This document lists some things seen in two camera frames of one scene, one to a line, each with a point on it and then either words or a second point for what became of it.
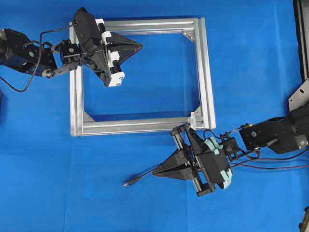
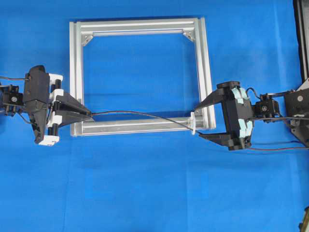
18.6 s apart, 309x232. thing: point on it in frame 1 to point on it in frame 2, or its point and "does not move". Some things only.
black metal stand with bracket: (301, 13) does not move
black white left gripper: (103, 61) to (57, 99)
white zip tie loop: (192, 124) does not move
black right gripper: (193, 152) to (238, 115)
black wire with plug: (135, 179) to (147, 113)
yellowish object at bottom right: (304, 226) does not move
